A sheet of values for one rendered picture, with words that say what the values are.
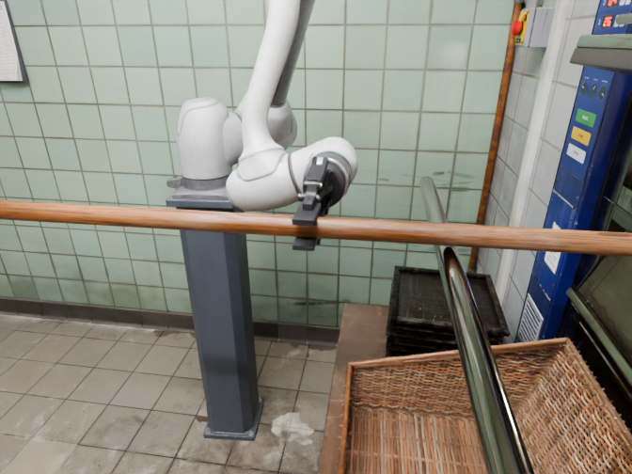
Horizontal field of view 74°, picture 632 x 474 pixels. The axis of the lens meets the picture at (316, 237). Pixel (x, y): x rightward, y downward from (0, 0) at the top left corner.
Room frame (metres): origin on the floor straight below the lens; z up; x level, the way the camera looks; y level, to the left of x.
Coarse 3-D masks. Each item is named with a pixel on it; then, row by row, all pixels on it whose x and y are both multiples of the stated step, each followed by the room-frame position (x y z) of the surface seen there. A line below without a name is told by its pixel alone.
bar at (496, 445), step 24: (432, 192) 0.74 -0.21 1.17; (432, 216) 0.63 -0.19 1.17; (456, 264) 0.46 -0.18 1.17; (456, 288) 0.41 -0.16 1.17; (456, 312) 0.37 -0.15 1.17; (456, 336) 0.34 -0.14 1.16; (480, 336) 0.32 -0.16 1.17; (480, 360) 0.29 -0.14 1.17; (480, 384) 0.26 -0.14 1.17; (480, 408) 0.24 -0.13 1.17; (504, 408) 0.24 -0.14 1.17; (480, 432) 0.22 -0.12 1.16; (504, 432) 0.21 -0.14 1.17; (504, 456) 0.20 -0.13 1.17; (528, 456) 0.20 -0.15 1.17
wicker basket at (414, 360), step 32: (448, 352) 0.75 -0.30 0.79; (512, 352) 0.73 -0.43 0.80; (544, 352) 0.72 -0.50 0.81; (576, 352) 0.68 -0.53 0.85; (352, 384) 0.78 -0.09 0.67; (384, 384) 0.77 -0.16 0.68; (416, 384) 0.76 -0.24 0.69; (448, 384) 0.75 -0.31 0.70; (512, 384) 0.73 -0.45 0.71; (544, 384) 0.70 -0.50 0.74; (576, 384) 0.63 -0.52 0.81; (352, 416) 0.75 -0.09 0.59; (384, 416) 0.75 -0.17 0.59; (416, 416) 0.75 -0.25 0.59; (448, 416) 0.75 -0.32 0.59; (544, 416) 0.65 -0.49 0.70; (576, 416) 0.59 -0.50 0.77; (608, 416) 0.53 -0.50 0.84; (352, 448) 0.66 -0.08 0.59; (384, 448) 0.66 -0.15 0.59; (416, 448) 0.66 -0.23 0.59; (448, 448) 0.66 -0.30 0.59; (480, 448) 0.66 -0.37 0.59; (544, 448) 0.60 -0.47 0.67; (608, 448) 0.49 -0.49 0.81
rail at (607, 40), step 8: (584, 40) 0.75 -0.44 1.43; (592, 40) 0.72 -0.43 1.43; (600, 40) 0.70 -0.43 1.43; (608, 40) 0.67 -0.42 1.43; (616, 40) 0.65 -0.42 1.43; (624, 40) 0.63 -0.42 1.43; (600, 48) 0.70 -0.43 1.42; (608, 48) 0.67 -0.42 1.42; (616, 48) 0.65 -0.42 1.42; (624, 48) 0.62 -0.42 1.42
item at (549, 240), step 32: (96, 224) 0.58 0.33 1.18; (128, 224) 0.57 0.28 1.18; (160, 224) 0.56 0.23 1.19; (192, 224) 0.55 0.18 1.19; (224, 224) 0.55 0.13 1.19; (256, 224) 0.54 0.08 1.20; (288, 224) 0.53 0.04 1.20; (320, 224) 0.53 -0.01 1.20; (352, 224) 0.52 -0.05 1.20; (384, 224) 0.52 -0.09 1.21; (416, 224) 0.52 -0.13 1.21; (448, 224) 0.51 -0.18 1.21
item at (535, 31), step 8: (528, 8) 1.35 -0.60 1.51; (536, 8) 1.32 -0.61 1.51; (544, 8) 1.32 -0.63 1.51; (552, 8) 1.31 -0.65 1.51; (520, 16) 1.40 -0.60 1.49; (528, 16) 1.33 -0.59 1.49; (536, 16) 1.32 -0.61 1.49; (544, 16) 1.32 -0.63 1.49; (552, 16) 1.31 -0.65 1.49; (528, 24) 1.32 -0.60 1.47; (536, 24) 1.32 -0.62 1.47; (544, 24) 1.31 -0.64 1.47; (520, 32) 1.37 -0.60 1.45; (528, 32) 1.32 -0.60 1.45; (536, 32) 1.32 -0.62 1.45; (544, 32) 1.31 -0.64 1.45; (520, 40) 1.35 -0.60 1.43; (528, 40) 1.32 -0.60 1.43; (536, 40) 1.32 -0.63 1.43; (544, 40) 1.31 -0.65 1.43
